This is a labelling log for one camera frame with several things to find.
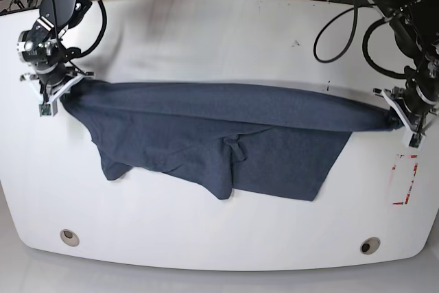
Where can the red tape rectangle marking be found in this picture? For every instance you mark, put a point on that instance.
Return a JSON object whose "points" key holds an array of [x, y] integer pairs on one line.
{"points": [[402, 178]]}

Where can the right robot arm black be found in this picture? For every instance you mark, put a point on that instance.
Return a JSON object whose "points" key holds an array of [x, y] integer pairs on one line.
{"points": [[42, 49]]}

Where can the table cable grommet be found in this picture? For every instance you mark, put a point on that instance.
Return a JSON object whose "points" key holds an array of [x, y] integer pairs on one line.
{"points": [[69, 238], [370, 246]]}

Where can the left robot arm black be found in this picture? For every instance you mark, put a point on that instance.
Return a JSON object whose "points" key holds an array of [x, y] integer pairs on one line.
{"points": [[415, 27]]}

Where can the dark blue T-shirt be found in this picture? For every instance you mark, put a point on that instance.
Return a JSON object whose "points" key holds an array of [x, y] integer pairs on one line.
{"points": [[264, 139]]}

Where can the right table cable grommet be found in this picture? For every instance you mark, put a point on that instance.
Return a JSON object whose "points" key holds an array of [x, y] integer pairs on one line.
{"points": [[370, 246]]}

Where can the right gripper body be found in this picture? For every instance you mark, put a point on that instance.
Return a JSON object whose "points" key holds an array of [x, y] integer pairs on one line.
{"points": [[51, 85]]}

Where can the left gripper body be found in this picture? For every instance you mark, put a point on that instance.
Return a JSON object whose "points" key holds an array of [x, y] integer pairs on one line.
{"points": [[410, 106]]}

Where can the left table cable grommet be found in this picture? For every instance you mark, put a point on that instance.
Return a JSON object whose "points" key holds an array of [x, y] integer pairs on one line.
{"points": [[69, 238]]}

